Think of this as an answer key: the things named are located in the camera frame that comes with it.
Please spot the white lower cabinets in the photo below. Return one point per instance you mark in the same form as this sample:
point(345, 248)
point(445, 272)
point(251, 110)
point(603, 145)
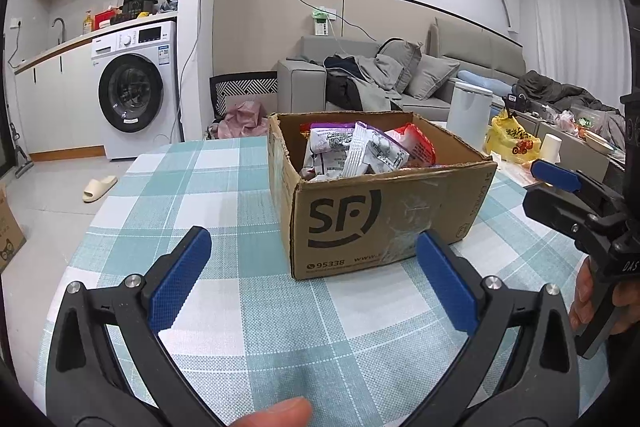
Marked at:
point(55, 107)

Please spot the white washing machine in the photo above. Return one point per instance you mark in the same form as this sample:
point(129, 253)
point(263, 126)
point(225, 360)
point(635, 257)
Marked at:
point(135, 97)

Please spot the stick vacuum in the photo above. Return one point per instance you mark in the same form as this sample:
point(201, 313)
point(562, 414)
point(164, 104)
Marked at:
point(22, 167)

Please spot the white bowl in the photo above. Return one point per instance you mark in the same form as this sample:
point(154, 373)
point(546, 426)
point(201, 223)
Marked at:
point(600, 144)

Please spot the white curtain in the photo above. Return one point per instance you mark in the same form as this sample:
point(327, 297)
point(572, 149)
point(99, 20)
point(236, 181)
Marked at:
point(575, 32)

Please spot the white paper cup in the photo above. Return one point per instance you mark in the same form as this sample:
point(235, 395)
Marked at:
point(551, 149)

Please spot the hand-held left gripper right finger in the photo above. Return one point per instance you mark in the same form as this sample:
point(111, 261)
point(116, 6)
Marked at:
point(445, 279)

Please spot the brown cardboard shipping box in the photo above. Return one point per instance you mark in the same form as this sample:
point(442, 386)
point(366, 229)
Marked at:
point(350, 227)

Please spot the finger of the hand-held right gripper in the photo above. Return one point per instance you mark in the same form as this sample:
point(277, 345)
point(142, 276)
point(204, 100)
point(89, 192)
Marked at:
point(550, 207)
point(555, 173)

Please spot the grey sofa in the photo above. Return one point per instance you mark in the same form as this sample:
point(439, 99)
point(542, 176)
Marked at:
point(295, 87)

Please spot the red snack packet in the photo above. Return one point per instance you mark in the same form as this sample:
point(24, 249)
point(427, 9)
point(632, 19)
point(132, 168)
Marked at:
point(417, 147)

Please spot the dark grey blanket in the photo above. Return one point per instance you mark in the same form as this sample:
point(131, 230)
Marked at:
point(555, 89)

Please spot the white marble side table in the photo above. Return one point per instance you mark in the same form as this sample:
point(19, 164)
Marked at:
point(592, 167)

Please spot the grey cushion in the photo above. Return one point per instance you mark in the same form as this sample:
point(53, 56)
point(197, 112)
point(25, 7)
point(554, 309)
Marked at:
point(400, 57)
point(432, 74)

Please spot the black rice cooker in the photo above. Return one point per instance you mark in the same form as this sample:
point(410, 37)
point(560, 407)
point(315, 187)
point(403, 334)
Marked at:
point(140, 6)

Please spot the white trash bin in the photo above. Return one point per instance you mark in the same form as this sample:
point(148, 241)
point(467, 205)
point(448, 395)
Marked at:
point(467, 117)

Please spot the small cardboard box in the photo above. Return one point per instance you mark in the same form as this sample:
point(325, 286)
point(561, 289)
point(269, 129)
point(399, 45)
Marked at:
point(10, 237)

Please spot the metal faucet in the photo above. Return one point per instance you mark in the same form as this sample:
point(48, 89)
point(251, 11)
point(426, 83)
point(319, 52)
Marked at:
point(63, 32)

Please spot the silver purple snack bag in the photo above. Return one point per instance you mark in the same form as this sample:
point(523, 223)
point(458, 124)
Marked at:
point(325, 142)
point(385, 152)

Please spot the wall socket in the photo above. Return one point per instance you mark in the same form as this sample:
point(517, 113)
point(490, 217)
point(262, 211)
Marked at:
point(16, 25)

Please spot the yellow bottle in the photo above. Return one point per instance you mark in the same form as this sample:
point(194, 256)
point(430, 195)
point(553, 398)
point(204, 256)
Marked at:
point(88, 26)

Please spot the white green wall charger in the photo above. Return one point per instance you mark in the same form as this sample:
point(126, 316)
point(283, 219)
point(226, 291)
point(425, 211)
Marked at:
point(322, 27)

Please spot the beige slipper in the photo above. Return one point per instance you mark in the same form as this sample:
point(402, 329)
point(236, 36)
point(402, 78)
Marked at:
point(100, 189)

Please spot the yellow plastic bag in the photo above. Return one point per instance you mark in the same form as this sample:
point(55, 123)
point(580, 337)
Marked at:
point(510, 142)

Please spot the black white patterned chair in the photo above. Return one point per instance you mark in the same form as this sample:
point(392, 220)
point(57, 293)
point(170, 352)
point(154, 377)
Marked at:
point(245, 84)

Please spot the pile of dark clothes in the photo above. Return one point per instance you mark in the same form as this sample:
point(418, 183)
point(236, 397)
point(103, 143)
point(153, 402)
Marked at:
point(350, 92)

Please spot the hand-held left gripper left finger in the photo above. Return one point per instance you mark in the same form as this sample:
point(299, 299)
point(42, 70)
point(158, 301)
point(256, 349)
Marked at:
point(180, 279)

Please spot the person's right hand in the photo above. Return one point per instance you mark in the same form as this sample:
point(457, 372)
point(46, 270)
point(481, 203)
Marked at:
point(581, 297)

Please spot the red box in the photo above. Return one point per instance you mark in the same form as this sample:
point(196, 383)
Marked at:
point(106, 19)

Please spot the person's left hand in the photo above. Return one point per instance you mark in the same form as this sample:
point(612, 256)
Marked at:
point(275, 414)

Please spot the pink cloth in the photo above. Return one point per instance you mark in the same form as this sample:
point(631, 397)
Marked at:
point(245, 119)

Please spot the light blue pillow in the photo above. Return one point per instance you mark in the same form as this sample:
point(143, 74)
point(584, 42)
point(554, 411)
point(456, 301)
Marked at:
point(480, 79)

